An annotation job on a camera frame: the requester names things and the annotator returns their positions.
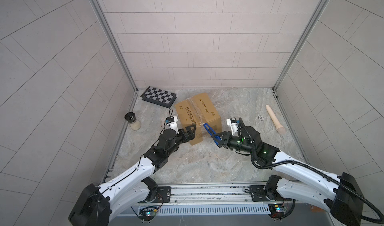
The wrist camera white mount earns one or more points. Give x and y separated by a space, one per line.
171 123
233 123

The aluminium front rail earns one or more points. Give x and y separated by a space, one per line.
212 199

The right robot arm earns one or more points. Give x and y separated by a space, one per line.
339 195

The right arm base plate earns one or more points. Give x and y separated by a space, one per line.
262 193

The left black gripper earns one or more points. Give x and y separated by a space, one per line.
188 134

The wooden rolling pin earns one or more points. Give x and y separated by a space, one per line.
279 127

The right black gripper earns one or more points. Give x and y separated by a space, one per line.
225 140

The black white chessboard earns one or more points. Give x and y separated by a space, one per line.
159 97

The blue utility knife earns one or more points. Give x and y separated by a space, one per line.
211 132

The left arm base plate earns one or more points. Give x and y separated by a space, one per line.
159 195

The right green circuit board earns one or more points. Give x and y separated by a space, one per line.
277 210

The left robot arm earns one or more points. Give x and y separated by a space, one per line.
99 205

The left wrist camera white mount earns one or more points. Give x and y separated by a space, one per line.
171 123

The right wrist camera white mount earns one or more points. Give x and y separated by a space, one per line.
233 123

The left corner aluminium post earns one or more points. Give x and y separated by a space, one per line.
110 36

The left green circuit board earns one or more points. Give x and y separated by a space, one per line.
148 213

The brown cardboard express box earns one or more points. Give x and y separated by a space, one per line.
198 110

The corner aluminium post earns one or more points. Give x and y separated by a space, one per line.
110 36
302 40

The green circuit board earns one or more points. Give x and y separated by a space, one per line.
148 213
277 210

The right corner aluminium post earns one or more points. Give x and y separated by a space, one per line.
302 40

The glass jar black lid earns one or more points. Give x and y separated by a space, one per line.
134 123

